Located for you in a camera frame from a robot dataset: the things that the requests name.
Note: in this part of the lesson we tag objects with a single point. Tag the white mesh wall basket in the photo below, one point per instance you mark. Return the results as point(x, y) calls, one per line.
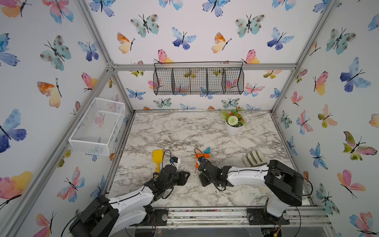
point(97, 130)

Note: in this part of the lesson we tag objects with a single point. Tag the striped green white cloth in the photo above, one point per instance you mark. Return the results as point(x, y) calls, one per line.
point(254, 159)

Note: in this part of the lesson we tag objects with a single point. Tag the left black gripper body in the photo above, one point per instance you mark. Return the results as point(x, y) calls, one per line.
point(178, 179)

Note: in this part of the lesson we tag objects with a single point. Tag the black wire wall basket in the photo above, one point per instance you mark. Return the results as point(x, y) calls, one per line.
point(198, 78)

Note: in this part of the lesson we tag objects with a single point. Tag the yellow toy shovel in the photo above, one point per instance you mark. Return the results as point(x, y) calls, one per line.
point(158, 158)

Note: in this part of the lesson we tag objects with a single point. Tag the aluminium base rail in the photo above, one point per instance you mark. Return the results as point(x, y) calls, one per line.
point(222, 217)

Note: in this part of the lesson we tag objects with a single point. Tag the teal triangle block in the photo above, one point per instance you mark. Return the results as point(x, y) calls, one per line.
point(207, 151)

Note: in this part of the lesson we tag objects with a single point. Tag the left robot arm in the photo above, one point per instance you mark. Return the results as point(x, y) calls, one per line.
point(106, 216)

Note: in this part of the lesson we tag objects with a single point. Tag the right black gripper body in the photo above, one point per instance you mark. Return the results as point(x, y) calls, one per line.
point(204, 181)

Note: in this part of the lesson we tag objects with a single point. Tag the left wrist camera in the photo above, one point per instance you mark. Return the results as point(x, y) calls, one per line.
point(175, 161)

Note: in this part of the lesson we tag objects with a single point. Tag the potted artificial flower plant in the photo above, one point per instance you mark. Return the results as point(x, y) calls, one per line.
point(234, 120)

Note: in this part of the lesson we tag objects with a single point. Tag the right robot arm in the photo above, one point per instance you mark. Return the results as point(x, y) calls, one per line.
point(285, 183)

